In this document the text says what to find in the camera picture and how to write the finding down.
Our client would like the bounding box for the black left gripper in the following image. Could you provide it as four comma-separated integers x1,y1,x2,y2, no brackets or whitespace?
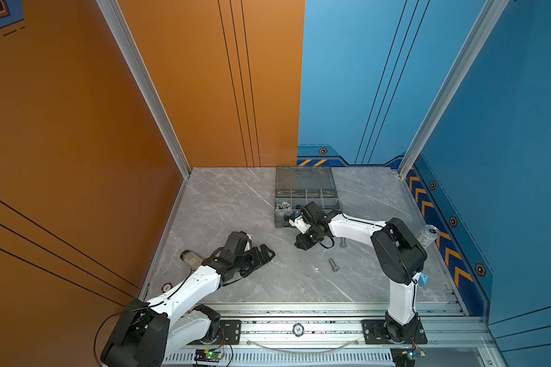
233,243,276,277

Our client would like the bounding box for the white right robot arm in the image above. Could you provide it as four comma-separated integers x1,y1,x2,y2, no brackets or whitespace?
288,202,428,346

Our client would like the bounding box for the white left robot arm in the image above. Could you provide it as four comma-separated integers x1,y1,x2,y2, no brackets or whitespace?
94,231,276,366

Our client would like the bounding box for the grey plastic organizer box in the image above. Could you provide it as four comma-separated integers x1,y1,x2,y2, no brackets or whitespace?
274,167,341,229

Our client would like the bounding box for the brown cylinder object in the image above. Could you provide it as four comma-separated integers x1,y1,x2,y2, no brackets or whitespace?
180,250,203,271

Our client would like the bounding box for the round floor marker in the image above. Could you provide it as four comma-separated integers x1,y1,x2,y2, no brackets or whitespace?
162,282,173,293

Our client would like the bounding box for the green circuit board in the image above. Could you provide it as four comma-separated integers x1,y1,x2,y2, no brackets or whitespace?
194,349,225,365

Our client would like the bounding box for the blue triangular block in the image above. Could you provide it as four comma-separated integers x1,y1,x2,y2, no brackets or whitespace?
418,272,429,287

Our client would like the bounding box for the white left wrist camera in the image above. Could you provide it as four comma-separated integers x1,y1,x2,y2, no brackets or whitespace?
243,233,253,252

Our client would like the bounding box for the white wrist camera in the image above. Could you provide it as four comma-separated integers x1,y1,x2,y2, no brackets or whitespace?
243,233,253,252
289,216,311,234

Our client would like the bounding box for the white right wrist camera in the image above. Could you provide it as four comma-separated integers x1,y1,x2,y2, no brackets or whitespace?
289,216,311,234

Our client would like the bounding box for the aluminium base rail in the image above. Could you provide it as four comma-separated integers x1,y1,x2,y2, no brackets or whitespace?
102,301,501,367

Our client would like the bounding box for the right aluminium corner post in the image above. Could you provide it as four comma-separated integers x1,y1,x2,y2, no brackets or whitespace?
397,0,509,179

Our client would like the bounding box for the aluminium corner post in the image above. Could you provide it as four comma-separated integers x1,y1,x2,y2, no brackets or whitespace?
397,0,509,179
96,0,191,179

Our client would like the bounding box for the left aluminium corner post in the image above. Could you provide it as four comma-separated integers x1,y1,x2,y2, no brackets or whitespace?
96,0,191,179

